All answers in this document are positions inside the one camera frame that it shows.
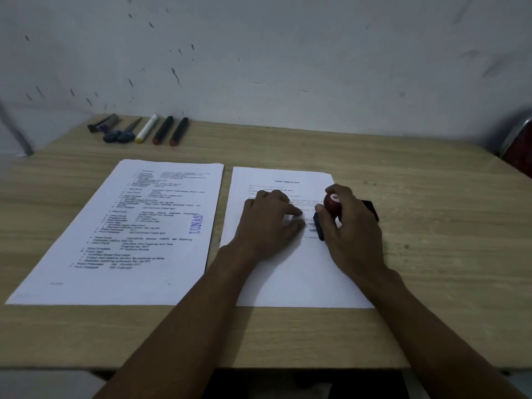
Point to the person's left hand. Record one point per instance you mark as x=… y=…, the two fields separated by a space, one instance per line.
x=262 y=232

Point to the red chair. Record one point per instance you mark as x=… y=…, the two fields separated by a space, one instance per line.
x=519 y=149

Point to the dark grey stapler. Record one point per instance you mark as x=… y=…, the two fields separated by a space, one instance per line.
x=102 y=122

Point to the stamped white paper stack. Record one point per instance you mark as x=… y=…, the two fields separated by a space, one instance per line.
x=124 y=236

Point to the person's left forearm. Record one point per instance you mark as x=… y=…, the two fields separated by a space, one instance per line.
x=183 y=328

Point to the white marker with yellow cap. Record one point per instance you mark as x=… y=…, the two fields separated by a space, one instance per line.
x=146 y=128

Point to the black marker with red cap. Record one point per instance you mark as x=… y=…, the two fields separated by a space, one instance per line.
x=163 y=130
x=179 y=131

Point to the person's right hand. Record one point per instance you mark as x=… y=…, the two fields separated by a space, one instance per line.
x=357 y=240

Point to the person's left thumb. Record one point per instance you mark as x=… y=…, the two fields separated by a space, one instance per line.
x=295 y=231

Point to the white printed paper sheet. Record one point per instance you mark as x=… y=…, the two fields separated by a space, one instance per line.
x=291 y=278

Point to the person's right thumb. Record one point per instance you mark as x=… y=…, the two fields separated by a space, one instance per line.
x=323 y=216

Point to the person's right forearm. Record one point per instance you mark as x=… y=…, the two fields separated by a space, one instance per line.
x=432 y=340

